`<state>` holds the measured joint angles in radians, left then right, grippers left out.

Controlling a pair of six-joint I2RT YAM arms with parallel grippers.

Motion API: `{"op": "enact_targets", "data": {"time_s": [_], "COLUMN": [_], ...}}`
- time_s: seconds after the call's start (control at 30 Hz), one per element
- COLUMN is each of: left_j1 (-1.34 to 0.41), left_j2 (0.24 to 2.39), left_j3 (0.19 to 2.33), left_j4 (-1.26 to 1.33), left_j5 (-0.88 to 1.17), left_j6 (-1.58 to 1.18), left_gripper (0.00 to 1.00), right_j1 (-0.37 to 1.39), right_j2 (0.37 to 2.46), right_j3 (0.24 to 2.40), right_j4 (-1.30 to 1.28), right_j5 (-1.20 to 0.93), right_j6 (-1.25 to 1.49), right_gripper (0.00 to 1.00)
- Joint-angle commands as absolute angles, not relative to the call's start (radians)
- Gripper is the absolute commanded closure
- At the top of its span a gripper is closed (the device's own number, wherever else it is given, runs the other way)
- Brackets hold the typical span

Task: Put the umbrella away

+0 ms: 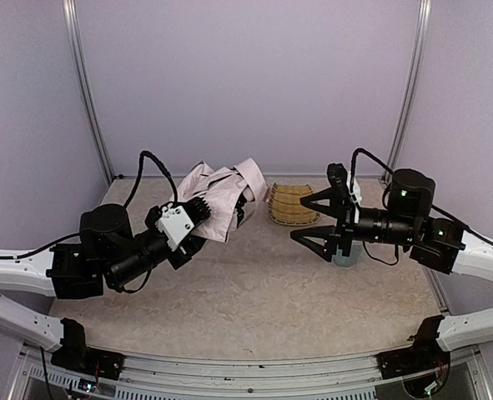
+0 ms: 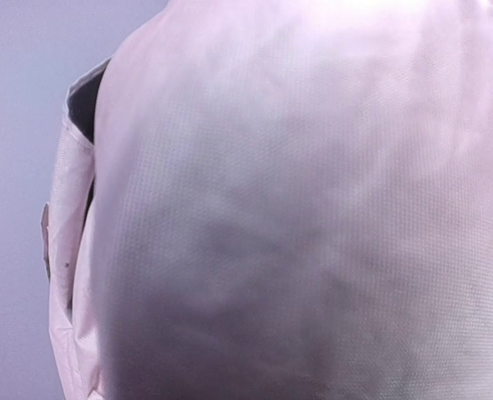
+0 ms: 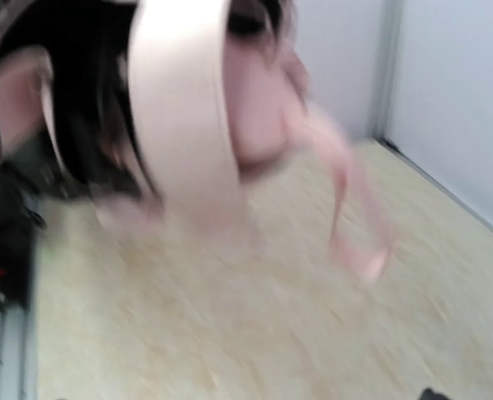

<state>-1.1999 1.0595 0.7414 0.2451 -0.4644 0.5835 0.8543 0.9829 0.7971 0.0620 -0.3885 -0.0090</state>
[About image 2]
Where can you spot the pink umbrella black lining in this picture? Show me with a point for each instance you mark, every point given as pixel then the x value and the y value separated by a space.
pixel 279 200

